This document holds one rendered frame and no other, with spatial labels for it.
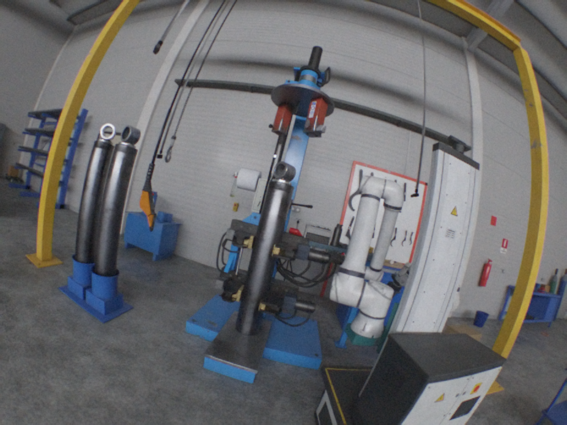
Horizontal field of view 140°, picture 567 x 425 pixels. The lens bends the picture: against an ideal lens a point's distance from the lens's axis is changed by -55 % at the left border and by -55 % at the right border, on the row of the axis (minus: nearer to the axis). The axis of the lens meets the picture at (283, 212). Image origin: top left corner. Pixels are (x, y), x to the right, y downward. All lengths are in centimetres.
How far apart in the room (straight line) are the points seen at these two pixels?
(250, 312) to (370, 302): 108
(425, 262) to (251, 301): 135
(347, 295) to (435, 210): 61
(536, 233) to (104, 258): 392
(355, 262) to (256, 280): 91
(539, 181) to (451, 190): 173
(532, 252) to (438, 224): 167
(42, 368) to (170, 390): 87
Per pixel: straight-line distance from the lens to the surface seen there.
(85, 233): 235
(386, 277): 297
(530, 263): 270
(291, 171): 188
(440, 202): 122
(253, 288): 191
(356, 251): 125
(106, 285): 223
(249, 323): 204
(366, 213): 129
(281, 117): 214
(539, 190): 282
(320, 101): 194
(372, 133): 434
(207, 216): 420
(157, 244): 387
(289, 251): 181
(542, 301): 735
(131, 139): 210
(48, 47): 1198
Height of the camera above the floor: 124
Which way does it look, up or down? level
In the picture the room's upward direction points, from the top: 14 degrees clockwise
